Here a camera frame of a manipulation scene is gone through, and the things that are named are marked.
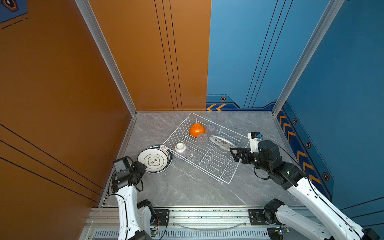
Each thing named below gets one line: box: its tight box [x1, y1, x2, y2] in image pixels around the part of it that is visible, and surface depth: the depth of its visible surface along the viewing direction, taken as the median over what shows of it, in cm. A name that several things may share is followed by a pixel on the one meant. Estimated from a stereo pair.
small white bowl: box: [174, 142, 186, 153], surface depth 93 cm
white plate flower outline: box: [137, 148, 170, 172], surface depth 89 cm
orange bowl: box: [189, 123, 205, 138], surface depth 104 cm
